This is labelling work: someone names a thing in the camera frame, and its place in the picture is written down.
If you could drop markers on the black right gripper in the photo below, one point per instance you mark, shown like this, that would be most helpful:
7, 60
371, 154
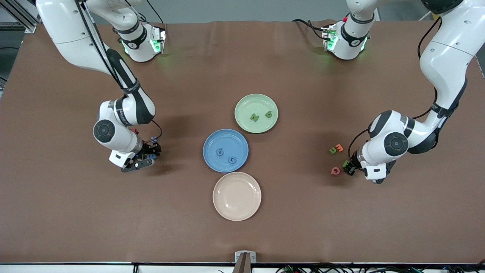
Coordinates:
150, 150

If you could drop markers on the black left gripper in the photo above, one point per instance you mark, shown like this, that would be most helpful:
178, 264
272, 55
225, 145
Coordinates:
352, 162

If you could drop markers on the green foam letter U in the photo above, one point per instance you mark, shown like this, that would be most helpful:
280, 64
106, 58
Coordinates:
330, 151

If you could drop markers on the blue foam digit six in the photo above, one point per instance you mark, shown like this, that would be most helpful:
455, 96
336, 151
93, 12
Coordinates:
217, 152

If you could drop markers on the blue foam letter G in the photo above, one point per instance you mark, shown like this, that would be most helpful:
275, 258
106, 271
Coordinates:
229, 160

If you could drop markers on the green foam letter P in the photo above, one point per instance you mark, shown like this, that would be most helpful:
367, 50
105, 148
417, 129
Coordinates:
266, 114

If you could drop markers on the green foam letter N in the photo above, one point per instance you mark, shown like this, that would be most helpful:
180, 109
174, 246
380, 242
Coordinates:
254, 117

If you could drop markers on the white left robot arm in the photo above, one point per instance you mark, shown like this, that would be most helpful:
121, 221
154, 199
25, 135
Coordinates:
451, 57

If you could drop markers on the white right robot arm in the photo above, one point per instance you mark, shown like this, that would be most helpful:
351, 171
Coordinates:
68, 26

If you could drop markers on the pink foam letter Q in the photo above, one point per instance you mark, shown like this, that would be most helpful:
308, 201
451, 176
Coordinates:
332, 171

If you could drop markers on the orange foam letter E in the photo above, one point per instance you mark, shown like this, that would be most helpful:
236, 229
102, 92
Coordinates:
339, 147

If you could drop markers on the blue plate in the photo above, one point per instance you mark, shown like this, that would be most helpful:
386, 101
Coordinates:
216, 140

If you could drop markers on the beige plate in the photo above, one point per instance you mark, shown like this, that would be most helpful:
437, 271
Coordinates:
237, 196

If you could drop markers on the green plate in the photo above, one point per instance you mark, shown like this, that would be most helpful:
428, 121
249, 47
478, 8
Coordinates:
246, 106

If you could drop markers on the grey metal mount bracket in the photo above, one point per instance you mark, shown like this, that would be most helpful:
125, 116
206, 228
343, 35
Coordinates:
245, 257

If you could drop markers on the white table edge rail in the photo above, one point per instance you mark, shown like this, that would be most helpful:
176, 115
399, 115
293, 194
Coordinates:
75, 269

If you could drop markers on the aluminium frame post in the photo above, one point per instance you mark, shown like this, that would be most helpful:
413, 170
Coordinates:
29, 27

